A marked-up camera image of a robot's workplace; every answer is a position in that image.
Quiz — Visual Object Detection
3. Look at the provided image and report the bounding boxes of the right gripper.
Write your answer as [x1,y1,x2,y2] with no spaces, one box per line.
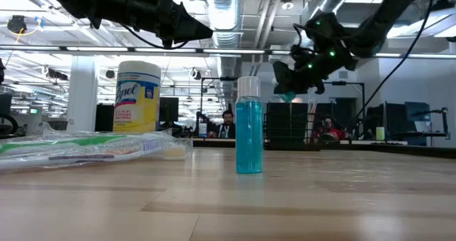
[273,12,357,95]

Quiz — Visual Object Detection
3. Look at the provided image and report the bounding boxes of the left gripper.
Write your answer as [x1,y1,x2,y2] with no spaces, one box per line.
[90,0,214,48]

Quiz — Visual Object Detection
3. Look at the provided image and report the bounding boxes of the teal toothbrush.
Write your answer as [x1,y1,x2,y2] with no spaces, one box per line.
[279,90,318,144]

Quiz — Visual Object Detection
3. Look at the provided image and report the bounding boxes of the blue mouthwash bottle white cap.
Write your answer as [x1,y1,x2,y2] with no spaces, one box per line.
[234,76,264,175]

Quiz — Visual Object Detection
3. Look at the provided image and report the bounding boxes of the purple toothbrush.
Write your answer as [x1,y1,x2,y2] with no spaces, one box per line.
[0,139,162,171]

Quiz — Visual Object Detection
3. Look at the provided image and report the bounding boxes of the grey monitor on arm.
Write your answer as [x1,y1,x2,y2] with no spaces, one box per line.
[404,101,450,146]

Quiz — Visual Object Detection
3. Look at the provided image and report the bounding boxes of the person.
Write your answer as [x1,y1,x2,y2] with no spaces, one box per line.
[312,116,346,142]
[212,109,237,139]

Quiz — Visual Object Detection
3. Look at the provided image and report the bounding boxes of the black computer monitor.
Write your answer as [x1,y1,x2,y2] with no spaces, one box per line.
[159,97,180,123]

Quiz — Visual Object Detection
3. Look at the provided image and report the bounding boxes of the yellow disinfecting wipes canister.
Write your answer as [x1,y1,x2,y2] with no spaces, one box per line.
[113,60,162,133]

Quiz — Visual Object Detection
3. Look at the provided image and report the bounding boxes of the dark desk monitors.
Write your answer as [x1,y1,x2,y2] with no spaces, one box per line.
[366,103,405,135]

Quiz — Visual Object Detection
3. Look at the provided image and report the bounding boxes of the black cabinet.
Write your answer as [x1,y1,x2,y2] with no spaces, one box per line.
[95,103,115,133]

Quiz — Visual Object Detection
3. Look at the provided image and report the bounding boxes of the white pillar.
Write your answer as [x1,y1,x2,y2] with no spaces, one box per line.
[66,55,99,134]

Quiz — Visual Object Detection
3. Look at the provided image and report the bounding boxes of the dark laptop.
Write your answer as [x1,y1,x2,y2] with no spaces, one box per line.
[46,120,68,132]

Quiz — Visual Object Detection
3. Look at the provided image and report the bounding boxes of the black metal frame stand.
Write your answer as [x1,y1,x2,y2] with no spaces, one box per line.
[200,76,239,116]
[322,80,366,135]

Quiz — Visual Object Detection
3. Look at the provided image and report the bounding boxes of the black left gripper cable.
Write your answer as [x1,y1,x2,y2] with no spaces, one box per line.
[120,24,192,51]

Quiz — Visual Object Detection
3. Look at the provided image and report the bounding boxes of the black wire basket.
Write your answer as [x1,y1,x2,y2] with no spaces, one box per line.
[262,111,321,152]

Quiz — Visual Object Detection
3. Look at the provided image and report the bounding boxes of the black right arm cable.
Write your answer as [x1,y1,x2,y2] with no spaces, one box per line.
[354,0,436,121]

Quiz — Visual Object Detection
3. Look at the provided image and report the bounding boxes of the black aluminium table frame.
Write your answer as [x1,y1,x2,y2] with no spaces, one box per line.
[192,137,456,160]

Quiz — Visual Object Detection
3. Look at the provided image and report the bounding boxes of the black ceiling camera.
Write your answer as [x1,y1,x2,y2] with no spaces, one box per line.
[6,15,28,34]

